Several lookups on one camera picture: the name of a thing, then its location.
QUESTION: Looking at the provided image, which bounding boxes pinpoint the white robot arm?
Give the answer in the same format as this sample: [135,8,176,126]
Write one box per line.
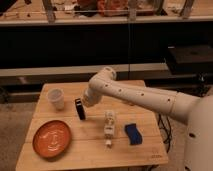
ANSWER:
[82,66,213,171]

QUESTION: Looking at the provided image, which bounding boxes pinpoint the white plastic cup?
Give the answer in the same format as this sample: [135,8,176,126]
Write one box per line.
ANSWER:
[47,88,64,110]

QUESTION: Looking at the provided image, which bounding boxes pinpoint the orange round plate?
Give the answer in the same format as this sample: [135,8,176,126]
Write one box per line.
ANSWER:
[32,120,71,158]

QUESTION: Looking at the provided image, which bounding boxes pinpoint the blue crumpled cloth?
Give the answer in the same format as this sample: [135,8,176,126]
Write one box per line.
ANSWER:
[124,123,142,145]

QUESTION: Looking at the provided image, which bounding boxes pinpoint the black cables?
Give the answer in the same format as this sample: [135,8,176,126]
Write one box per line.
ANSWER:
[156,113,174,154]

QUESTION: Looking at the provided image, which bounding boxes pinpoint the wooden table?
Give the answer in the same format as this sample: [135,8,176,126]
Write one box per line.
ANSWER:
[16,82,168,171]

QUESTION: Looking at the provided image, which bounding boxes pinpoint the black box on shelf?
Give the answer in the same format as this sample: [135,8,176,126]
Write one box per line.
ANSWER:
[165,45,213,74]

